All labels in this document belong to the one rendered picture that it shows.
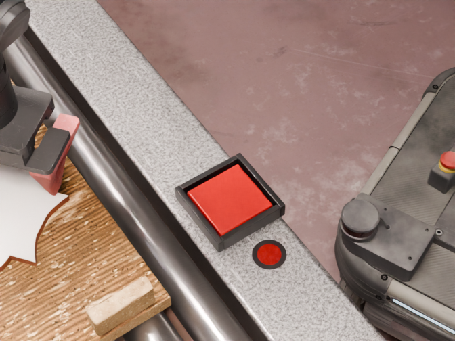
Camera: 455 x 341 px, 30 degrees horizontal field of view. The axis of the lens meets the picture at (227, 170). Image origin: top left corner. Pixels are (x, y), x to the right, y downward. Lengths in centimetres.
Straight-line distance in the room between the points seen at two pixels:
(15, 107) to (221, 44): 154
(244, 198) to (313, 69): 141
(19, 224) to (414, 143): 110
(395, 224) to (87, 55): 80
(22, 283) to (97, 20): 35
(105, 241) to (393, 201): 96
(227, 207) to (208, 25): 153
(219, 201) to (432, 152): 99
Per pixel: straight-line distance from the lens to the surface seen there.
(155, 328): 75
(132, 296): 72
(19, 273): 78
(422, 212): 166
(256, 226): 79
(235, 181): 81
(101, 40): 97
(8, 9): 61
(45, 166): 73
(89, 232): 79
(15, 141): 72
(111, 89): 92
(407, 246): 156
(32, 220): 79
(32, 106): 74
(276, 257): 78
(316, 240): 188
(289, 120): 207
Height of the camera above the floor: 159
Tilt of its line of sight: 54 degrees down
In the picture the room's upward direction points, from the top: 1 degrees counter-clockwise
